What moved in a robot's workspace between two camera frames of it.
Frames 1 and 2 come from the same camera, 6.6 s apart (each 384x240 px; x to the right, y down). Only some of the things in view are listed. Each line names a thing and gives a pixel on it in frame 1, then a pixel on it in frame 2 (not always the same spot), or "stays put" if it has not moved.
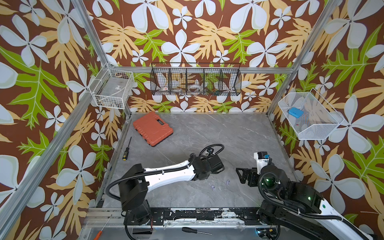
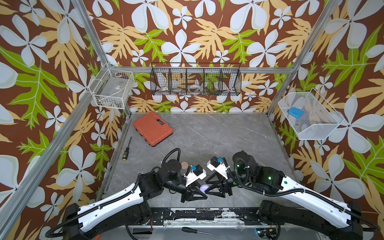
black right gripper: [252, 173] → [222, 183]
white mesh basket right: [309, 115] stays put
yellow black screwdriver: [126, 153] stays put
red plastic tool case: [152, 128] stays put
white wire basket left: [111, 88] stays put
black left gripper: [198, 159] → [190, 190]
